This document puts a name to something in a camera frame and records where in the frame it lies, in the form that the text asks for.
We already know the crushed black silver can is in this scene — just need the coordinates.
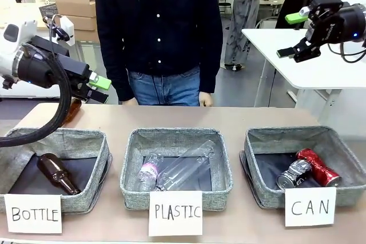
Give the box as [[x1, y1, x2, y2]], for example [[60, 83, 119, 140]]
[[276, 159, 313, 190]]

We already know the white table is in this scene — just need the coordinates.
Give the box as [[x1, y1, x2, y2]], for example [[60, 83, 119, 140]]
[[241, 28, 366, 126]]

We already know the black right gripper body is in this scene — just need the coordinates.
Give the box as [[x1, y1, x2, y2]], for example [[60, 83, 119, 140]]
[[307, 0, 366, 43]]

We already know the grey fabric basket labelled can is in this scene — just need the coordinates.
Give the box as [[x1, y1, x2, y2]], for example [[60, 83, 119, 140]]
[[239, 125, 366, 209]]

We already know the white paper sign PLASTIC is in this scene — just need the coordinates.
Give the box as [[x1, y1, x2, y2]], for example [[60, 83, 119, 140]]
[[148, 190, 204, 237]]

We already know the grey fabric basket labelled plastic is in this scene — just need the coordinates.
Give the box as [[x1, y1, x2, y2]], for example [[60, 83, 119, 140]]
[[120, 127, 234, 210]]

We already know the black sleeved left arm cable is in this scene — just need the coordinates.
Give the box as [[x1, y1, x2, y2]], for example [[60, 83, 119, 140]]
[[0, 55, 71, 148]]

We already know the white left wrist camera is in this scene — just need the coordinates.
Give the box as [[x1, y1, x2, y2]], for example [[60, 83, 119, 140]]
[[52, 14, 76, 47]]

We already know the person in beige jacket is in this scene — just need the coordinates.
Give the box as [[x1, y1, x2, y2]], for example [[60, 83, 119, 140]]
[[224, 0, 276, 72]]

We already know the person in dark shirt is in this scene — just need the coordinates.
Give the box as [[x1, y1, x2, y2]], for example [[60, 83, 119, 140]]
[[94, 0, 224, 107]]

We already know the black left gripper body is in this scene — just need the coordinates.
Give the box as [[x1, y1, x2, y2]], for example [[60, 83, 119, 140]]
[[16, 35, 94, 99]]

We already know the wooden top table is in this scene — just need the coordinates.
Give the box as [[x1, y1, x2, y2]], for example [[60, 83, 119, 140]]
[[0, 4, 58, 31]]

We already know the person's left hand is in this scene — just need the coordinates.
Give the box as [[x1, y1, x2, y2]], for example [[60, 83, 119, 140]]
[[198, 91, 214, 107]]

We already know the brown glass bottle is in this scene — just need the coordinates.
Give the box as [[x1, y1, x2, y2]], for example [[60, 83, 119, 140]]
[[36, 153, 82, 196], [61, 98, 84, 127]]

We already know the flat cardboard box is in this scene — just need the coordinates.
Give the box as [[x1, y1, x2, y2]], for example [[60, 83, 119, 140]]
[[74, 29, 100, 42], [73, 14, 97, 31]]

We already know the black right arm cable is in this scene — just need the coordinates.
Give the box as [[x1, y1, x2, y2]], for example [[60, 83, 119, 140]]
[[328, 41, 366, 64]]

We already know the small plastic bottle pink label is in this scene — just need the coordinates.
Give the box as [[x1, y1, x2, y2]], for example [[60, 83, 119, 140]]
[[138, 153, 164, 192]]

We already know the white paper sign CAN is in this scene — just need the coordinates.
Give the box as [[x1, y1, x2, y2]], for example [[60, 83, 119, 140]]
[[284, 186, 337, 227]]

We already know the grey fabric basket labelled bottle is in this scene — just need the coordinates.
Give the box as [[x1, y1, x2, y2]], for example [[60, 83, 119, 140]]
[[0, 127, 113, 214]]

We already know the black wire basket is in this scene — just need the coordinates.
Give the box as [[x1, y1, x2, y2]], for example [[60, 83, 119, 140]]
[[38, 3, 58, 25]]

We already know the crushed red can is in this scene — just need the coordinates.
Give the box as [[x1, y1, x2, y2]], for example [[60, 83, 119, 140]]
[[295, 148, 343, 188]]

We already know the clear plastic cup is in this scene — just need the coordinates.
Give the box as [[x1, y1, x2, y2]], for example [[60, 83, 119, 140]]
[[155, 139, 217, 192]]

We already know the white paper sign BOTTLE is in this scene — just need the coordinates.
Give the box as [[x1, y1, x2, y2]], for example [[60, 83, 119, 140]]
[[4, 193, 63, 234]]

